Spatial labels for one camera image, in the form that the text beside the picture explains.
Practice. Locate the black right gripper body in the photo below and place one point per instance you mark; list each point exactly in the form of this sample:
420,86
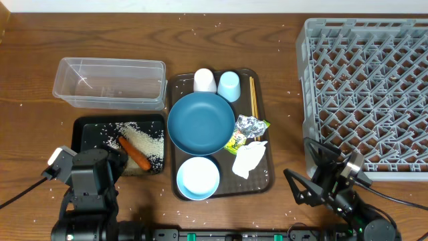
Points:
331,179

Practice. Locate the white paper napkin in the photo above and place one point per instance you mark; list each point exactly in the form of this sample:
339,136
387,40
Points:
248,158

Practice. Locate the wooden chopstick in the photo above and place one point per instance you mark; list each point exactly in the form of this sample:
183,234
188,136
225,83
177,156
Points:
252,95
255,102

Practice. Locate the foil snack wrapper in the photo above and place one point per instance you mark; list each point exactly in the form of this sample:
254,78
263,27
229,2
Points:
246,127

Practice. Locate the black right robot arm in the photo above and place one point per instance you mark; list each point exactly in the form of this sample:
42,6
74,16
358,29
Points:
363,220

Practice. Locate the pile of rice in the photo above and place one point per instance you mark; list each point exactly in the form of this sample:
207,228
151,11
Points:
150,143

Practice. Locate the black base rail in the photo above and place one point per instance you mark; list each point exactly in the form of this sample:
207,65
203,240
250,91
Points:
293,234

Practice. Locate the grey dishwasher rack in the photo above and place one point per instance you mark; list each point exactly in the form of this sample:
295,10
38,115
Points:
364,88

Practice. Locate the light blue plastic cup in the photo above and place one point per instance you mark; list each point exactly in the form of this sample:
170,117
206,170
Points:
229,86

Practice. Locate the dark brown serving tray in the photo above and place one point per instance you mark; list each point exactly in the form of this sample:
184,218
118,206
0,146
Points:
261,178

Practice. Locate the dark blue plate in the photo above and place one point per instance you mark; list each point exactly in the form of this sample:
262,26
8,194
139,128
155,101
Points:
201,123

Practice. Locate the black plastic tray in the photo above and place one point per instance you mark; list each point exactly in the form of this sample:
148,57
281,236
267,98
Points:
87,130

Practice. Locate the orange carrot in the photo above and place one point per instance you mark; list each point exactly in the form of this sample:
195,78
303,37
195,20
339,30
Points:
135,154

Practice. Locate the right wooden chopstick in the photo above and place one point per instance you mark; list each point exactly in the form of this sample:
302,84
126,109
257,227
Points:
255,102

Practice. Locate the left wooden chopstick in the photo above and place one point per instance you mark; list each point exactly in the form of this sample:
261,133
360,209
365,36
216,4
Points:
252,95

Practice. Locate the clear plastic bin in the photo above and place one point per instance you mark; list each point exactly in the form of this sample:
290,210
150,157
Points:
109,83

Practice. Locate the light blue bowl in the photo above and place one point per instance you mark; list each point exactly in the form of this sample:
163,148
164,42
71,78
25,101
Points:
198,178

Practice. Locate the white plastic cup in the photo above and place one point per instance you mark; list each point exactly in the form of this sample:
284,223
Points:
204,81

